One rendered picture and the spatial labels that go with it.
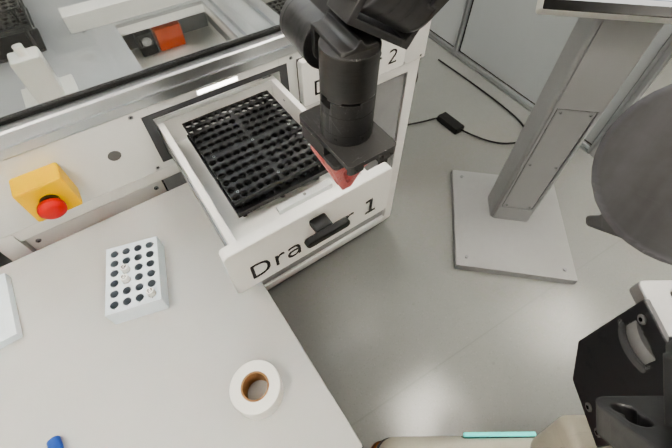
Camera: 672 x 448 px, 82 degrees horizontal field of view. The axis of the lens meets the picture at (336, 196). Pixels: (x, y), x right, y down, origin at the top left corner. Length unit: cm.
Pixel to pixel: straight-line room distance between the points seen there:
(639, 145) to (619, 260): 173
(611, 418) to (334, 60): 30
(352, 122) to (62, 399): 58
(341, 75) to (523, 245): 145
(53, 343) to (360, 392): 93
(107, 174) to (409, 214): 123
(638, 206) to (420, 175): 168
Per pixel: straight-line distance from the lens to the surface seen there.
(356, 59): 35
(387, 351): 145
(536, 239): 177
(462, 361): 149
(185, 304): 71
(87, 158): 80
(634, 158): 21
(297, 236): 58
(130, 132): 78
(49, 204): 76
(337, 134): 41
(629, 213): 21
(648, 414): 27
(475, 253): 164
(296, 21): 42
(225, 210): 70
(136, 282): 72
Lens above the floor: 138
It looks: 52 degrees down
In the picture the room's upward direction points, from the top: straight up
